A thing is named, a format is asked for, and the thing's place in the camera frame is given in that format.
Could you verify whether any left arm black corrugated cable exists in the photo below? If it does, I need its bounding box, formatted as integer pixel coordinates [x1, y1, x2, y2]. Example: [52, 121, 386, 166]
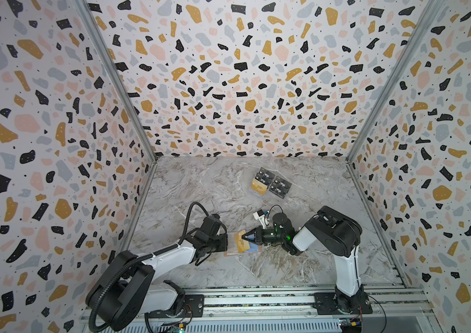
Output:
[87, 201, 211, 333]

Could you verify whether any clear acrylic card tray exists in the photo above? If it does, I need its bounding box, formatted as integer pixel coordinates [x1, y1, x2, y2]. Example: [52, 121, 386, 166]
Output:
[251, 167, 292, 199]

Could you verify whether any black card top left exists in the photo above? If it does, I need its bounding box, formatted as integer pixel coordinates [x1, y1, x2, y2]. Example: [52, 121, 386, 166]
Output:
[255, 168, 276, 187]

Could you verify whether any black card top right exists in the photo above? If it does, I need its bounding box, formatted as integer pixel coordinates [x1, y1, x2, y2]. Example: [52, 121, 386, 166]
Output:
[269, 176, 292, 199]

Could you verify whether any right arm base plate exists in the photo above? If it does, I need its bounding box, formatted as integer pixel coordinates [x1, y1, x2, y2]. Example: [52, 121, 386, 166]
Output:
[313, 291, 373, 315]

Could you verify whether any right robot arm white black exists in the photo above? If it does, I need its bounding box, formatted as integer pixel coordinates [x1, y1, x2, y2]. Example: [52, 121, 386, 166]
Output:
[241, 205, 367, 314]

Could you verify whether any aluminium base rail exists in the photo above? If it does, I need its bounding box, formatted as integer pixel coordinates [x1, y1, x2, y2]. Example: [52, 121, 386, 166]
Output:
[79, 284, 436, 333]

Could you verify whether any black card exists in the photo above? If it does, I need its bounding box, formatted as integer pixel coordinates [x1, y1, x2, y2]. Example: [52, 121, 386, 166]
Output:
[269, 176, 292, 199]
[255, 168, 276, 187]

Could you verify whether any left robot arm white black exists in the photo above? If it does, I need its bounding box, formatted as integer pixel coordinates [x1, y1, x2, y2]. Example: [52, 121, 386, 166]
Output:
[85, 214, 228, 332]

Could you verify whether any pink leather card holder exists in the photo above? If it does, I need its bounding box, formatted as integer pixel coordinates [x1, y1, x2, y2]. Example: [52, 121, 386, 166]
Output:
[224, 230, 262, 257]

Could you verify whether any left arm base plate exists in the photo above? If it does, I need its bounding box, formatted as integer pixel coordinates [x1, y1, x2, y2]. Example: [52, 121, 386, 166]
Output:
[147, 294, 205, 320]

